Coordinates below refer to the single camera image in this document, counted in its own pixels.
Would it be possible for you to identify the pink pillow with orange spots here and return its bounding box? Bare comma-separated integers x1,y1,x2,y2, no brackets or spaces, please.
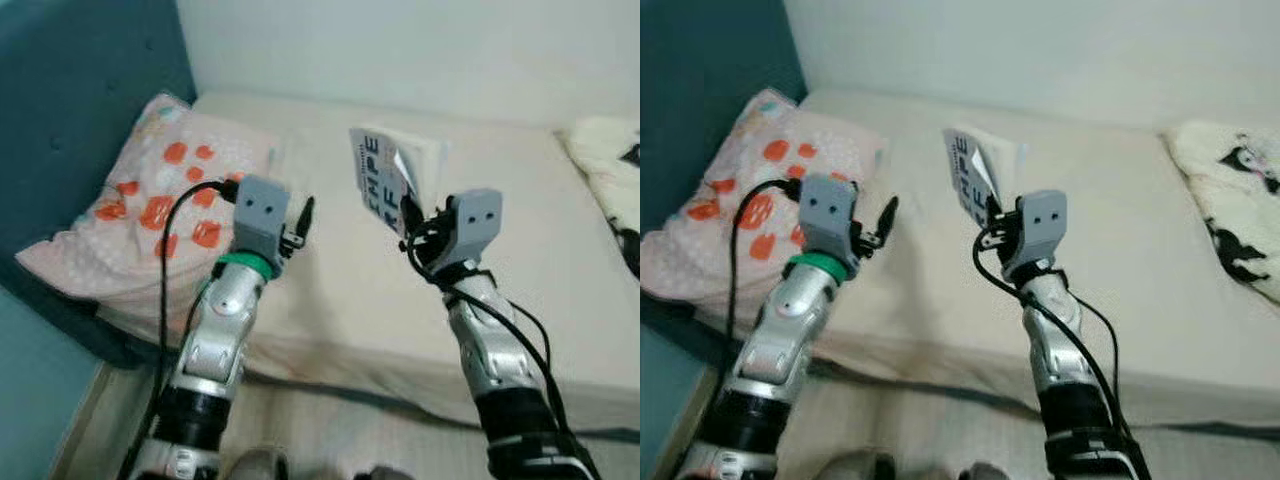
15,92,286,346
640,88,891,336

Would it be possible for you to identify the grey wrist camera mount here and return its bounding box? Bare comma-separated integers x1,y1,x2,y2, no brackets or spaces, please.
232,175,292,266
798,173,857,269
1002,188,1068,279
440,188,503,269

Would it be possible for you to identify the grey robot left leg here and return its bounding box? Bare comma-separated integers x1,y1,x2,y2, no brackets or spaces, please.
822,450,896,480
222,447,291,480

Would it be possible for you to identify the cream bed mattress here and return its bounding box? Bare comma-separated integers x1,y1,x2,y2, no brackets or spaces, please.
95,90,641,433
700,88,1280,431

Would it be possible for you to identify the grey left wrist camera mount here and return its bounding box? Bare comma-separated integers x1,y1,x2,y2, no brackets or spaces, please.
232,175,292,266
798,173,857,269

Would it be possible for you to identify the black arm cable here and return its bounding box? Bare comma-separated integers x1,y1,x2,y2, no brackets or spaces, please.
118,178,241,480
972,225,1136,471
700,177,804,431
405,215,581,471

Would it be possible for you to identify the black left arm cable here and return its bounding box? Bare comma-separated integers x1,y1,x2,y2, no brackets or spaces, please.
700,177,804,431
118,178,241,480

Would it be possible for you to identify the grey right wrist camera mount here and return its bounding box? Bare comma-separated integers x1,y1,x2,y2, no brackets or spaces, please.
440,188,503,269
1002,188,1068,279

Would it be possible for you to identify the teal padded headboard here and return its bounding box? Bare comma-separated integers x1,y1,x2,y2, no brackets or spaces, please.
640,0,807,351
0,0,199,369

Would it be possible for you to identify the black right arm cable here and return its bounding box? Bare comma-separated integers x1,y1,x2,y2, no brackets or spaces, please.
405,215,581,471
972,225,1136,471

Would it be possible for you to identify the cream cartoon print blanket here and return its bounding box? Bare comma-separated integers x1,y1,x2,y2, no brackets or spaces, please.
1162,120,1280,306
556,115,641,279

